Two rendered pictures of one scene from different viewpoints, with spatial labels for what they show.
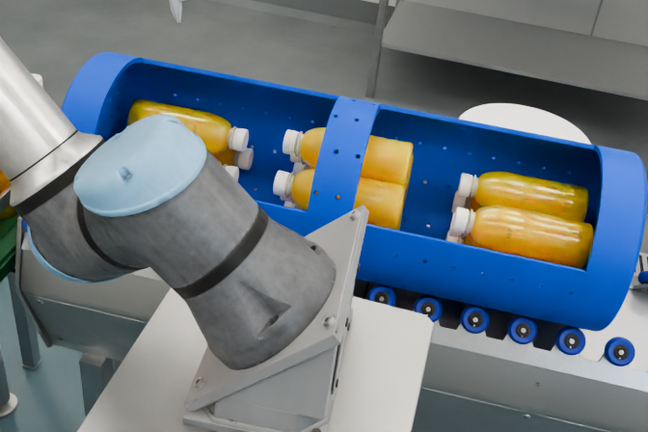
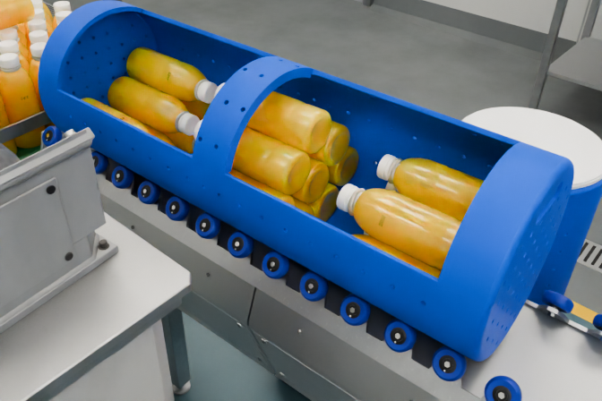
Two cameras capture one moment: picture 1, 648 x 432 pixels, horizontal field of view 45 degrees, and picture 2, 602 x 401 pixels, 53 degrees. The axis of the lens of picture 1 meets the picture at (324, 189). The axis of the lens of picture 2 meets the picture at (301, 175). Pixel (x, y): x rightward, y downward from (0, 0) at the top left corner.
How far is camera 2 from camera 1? 62 cm
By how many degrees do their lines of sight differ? 24
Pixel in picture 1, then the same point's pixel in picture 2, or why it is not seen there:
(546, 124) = (567, 135)
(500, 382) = (375, 387)
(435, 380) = (315, 363)
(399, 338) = (138, 287)
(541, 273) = (391, 270)
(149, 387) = not seen: outside the picture
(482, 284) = (339, 269)
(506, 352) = (382, 355)
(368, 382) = (63, 319)
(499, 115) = (517, 118)
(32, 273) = not seen: hidden behind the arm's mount
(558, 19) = not seen: outside the picture
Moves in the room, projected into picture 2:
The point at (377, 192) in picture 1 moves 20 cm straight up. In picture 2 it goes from (270, 152) to (269, 21)
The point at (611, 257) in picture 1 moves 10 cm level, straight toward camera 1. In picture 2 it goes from (468, 271) to (401, 309)
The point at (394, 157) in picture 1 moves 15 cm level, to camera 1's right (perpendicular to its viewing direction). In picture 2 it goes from (296, 120) to (391, 149)
